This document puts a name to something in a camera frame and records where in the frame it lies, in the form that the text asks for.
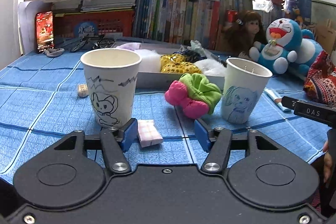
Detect pink checkered eraser block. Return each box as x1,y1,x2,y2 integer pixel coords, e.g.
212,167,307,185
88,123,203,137
137,120,163,148

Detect white foam sponge block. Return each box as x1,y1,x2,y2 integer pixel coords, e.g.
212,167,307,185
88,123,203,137
194,59,226,77

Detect white fluffy pompom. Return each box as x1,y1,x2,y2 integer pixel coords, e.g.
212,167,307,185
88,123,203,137
135,49,161,73

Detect navy floral fabric pouch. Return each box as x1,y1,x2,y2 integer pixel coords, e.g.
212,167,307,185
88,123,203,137
176,50,207,63

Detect gold sequin bow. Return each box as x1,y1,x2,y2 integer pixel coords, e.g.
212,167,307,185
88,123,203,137
161,53,202,74

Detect pale pink knit sock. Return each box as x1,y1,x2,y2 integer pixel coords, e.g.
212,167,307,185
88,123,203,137
116,42,141,51

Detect green floral fabric pouch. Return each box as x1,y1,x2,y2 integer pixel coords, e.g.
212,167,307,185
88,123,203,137
187,40,209,56

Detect person's hand at right edge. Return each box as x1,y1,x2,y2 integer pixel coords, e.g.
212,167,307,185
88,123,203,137
322,140,333,182

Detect red patterned fabric pouch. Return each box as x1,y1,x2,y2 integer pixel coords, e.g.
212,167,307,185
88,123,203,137
303,50,336,107

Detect pink and green scrunchie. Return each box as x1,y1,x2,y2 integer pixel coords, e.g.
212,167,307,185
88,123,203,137
165,73,222,119

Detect Doraemon plush toy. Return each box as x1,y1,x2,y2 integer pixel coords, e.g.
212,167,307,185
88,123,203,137
249,18,323,80

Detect small beige die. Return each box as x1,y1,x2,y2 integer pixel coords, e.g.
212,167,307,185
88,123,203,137
77,84,89,98

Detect paper cup with rabbit drawing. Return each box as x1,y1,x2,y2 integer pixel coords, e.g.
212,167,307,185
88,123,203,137
80,48,142,128

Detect brown-haired doll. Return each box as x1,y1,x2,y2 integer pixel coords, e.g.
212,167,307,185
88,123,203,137
224,11,268,57

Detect white shallow cardboard box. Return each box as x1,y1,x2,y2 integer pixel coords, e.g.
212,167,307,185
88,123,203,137
110,41,228,92

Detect blue checkered tablecloth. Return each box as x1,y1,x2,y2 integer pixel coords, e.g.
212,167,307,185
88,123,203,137
1,53,328,182

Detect miniature black bicycle model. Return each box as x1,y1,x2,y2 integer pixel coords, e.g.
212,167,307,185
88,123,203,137
59,35,117,53

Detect red plastic basket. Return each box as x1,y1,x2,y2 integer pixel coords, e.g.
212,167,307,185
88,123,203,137
53,9,135,38

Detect row of upright books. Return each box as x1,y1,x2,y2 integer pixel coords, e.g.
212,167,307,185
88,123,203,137
132,0,253,51

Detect smartphone with red screen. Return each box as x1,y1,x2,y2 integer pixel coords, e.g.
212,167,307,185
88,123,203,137
35,11,54,53

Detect grey coiled strap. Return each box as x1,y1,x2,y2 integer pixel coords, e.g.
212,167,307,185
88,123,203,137
43,47,66,58

